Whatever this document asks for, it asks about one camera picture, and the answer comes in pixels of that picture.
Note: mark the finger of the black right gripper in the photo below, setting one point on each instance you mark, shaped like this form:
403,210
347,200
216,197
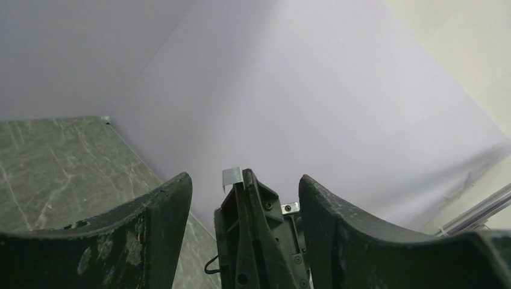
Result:
260,241

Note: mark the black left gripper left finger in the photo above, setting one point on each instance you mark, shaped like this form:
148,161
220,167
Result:
134,245

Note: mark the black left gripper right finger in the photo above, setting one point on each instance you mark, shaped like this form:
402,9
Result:
348,247

